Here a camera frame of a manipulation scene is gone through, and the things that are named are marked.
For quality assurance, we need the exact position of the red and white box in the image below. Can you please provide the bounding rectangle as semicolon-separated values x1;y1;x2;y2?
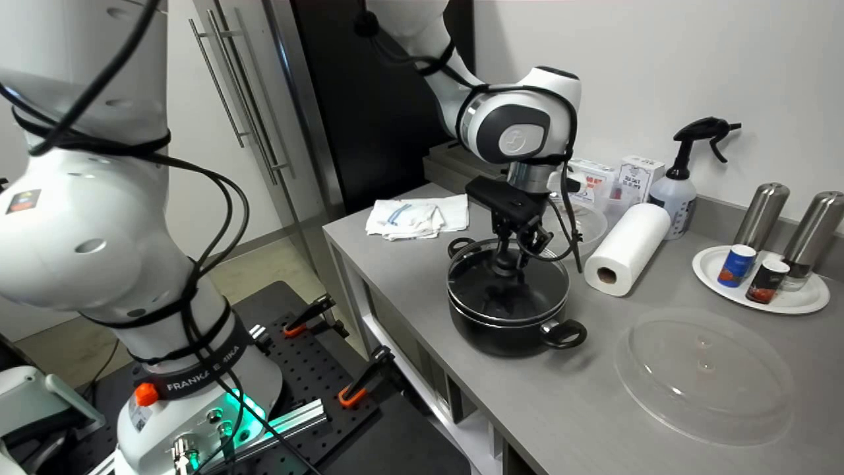
563;159;624;212

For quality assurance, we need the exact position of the black refrigerator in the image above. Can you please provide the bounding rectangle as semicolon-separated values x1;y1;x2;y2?
278;0;481;217

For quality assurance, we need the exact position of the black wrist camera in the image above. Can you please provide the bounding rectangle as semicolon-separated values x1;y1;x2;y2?
461;173;555;231

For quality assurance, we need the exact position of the small clear plastic bowl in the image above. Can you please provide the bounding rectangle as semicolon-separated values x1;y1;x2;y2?
535;194;613;260

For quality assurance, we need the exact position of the black cooking pot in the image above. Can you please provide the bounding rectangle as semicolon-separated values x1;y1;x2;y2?
447;235;591;361

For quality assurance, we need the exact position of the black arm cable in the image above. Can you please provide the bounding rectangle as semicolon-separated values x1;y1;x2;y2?
0;0;337;475

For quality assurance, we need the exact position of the spray bottle with black trigger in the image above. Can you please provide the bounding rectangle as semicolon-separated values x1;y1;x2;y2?
647;115;745;237

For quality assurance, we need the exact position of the folded white cloth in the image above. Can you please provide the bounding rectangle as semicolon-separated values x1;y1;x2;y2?
365;193;472;242

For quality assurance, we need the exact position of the white paper towel roll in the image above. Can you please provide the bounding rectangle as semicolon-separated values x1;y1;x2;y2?
583;201;676;301

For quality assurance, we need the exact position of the white oval plate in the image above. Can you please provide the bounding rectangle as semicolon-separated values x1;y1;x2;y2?
692;242;835;320

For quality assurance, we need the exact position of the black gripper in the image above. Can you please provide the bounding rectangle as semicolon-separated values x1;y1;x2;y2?
486;209;548;272

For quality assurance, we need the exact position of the small white box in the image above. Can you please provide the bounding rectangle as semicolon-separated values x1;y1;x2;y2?
613;156;670;212

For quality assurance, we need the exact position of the glass lid with black knob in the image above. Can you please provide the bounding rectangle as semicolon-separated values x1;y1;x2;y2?
447;239;572;324

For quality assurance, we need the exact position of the steel door handle bar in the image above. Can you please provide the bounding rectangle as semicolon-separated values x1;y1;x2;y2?
208;0;297;188
188;15;253;151

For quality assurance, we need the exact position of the small jar with red label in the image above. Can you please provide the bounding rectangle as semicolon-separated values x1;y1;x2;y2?
748;255;794;309

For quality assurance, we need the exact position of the white shelf cabinet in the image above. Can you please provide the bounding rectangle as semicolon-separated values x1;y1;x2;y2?
324;231;535;475

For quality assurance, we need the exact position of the dark grey tray box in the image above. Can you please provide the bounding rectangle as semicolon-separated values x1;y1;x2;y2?
422;140;500;197

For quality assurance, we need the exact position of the steel canister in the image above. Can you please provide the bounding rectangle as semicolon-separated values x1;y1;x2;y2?
734;179;794;253
782;189;844;276

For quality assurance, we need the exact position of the large clear plastic cover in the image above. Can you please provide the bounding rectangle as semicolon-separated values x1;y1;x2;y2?
613;305;800;449

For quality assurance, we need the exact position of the grey device beside robot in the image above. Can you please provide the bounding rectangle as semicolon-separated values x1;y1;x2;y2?
0;365;107;475

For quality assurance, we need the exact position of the orange and black clamp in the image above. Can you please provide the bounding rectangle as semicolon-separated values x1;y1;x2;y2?
281;292;352;344
336;344;401;411

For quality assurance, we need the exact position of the small jar with blue label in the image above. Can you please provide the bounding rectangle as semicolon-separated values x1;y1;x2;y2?
715;242;759;291

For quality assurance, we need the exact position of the black perforated robot table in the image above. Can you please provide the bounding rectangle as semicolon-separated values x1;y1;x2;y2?
88;279;471;475

